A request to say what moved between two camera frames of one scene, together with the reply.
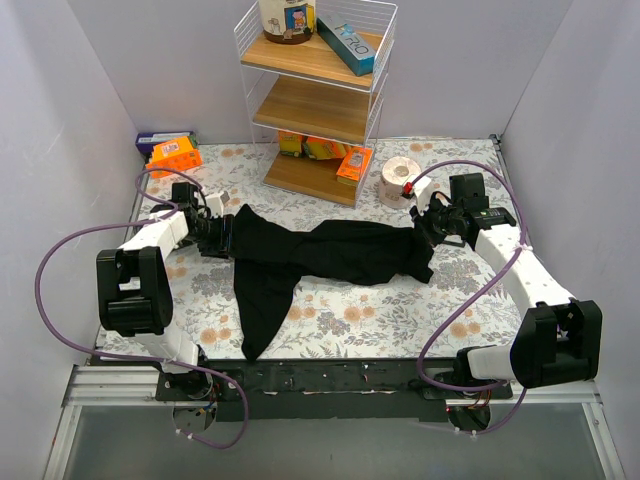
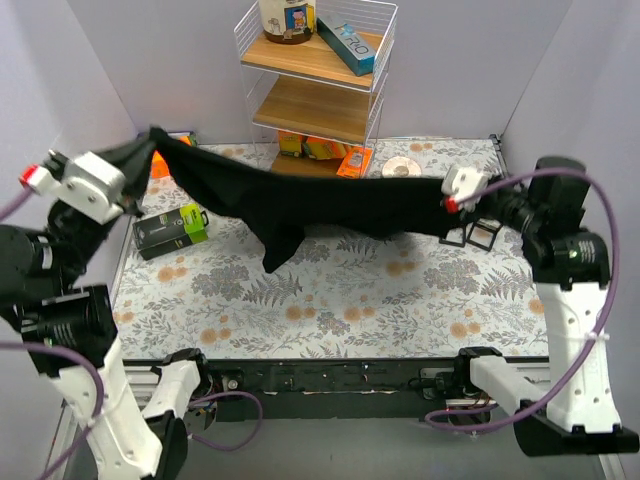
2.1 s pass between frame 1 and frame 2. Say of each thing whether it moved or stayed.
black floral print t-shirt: moved
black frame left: stayed
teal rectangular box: stayed
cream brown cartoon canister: stayed
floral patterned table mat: stayed
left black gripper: moved
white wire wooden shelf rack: stayed
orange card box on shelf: stayed
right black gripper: moved
